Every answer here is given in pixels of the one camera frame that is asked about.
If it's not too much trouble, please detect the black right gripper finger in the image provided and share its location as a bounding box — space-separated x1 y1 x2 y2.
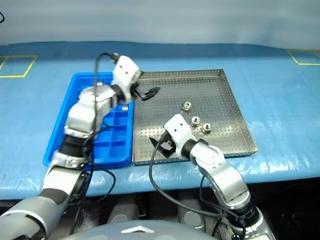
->
158 147 174 159
148 136 162 151

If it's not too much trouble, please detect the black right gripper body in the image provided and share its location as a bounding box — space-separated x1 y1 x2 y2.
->
159 134 176 157

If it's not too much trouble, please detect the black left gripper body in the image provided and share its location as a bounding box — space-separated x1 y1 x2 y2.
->
130 83 145 100

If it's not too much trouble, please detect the blue compartment tray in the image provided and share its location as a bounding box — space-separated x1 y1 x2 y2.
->
42 72 137 168

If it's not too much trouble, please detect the perforated steel tray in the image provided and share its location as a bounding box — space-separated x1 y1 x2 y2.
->
131 68 259 167

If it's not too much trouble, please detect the grey rounded shape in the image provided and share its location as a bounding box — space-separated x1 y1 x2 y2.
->
176 197 209 230
106 199 141 224

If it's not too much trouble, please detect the grey robot chest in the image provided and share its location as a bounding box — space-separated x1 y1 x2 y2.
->
63 219 210 240

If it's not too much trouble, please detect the yellow tape square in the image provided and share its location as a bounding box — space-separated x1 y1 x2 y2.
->
286 49 320 66
0 55 39 79

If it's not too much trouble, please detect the blue plastic table cover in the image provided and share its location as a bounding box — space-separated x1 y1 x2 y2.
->
0 40 320 201

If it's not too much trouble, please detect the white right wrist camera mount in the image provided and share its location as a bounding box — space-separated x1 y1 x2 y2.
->
163 113 198 160

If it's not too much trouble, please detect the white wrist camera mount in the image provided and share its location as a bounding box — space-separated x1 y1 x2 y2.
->
110 55 144 105
163 113 198 160

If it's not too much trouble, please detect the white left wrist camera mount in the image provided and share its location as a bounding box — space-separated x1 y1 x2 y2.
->
110 55 144 105

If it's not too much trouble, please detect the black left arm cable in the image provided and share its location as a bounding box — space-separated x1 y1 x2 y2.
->
68 51 121 236

